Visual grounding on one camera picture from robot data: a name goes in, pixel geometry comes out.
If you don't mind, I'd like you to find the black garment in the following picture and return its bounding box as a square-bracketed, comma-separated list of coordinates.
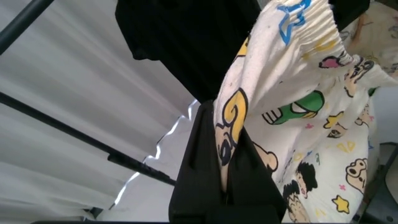
[114, 0, 371, 103]

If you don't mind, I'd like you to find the black clothes rack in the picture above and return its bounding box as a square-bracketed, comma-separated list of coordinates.
[0, 0, 177, 187]

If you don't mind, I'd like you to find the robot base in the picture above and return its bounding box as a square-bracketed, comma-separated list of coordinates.
[354, 142, 398, 222]

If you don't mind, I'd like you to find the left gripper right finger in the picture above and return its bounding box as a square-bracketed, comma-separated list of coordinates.
[225, 127, 287, 222]

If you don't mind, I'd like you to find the cream printed garment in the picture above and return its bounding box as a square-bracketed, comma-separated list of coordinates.
[213, 0, 398, 222]

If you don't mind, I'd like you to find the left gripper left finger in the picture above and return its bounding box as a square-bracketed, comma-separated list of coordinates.
[169, 100, 225, 222]

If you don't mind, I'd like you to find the white curtain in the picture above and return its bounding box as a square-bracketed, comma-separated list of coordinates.
[0, 0, 200, 222]

